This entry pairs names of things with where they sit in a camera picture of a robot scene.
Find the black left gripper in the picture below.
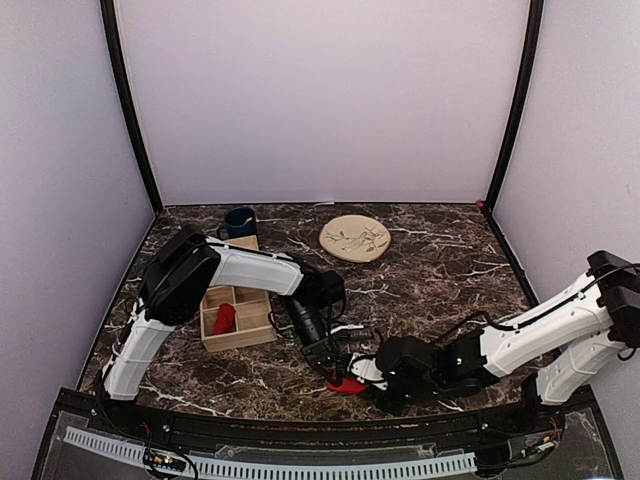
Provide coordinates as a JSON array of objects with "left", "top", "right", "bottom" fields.
[{"left": 282, "top": 294, "right": 341, "bottom": 386}]

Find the red santa sock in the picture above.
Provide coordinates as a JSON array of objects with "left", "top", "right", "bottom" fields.
[{"left": 213, "top": 303, "right": 236, "bottom": 335}]

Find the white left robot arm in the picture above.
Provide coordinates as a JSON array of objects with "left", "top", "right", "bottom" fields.
[{"left": 96, "top": 225, "right": 346, "bottom": 436}]

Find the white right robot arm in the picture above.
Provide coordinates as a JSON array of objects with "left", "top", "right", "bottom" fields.
[{"left": 348, "top": 250, "right": 639, "bottom": 434}]

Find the round beige woven mat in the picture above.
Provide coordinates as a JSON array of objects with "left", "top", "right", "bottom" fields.
[{"left": 319, "top": 214, "right": 392, "bottom": 263}]

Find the wooden compartment tray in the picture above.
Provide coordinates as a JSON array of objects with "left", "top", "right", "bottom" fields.
[{"left": 199, "top": 234, "right": 279, "bottom": 354}]

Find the dark blue mug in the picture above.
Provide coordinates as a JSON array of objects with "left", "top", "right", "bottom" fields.
[{"left": 216, "top": 206, "right": 257, "bottom": 240}]

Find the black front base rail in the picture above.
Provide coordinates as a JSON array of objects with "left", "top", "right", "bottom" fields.
[{"left": 132, "top": 404, "right": 518, "bottom": 444}]

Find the white slotted cable duct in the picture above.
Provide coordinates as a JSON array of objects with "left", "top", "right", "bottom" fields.
[{"left": 64, "top": 425, "right": 477, "bottom": 480}]

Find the black right frame post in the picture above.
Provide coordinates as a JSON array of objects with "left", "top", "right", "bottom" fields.
[{"left": 484, "top": 0, "right": 544, "bottom": 216}]

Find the black frame post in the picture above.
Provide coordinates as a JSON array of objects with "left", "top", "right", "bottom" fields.
[
  {"left": 484, "top": 0, "right": 544, "bottom": 216},
  {"left": 99, "top": 0, "right": 164, "bottom": 216}
]

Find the black left frame post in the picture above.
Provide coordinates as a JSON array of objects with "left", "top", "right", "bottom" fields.
[{"left": 99, "top": 0, "right": 164, "bottom": 216}]

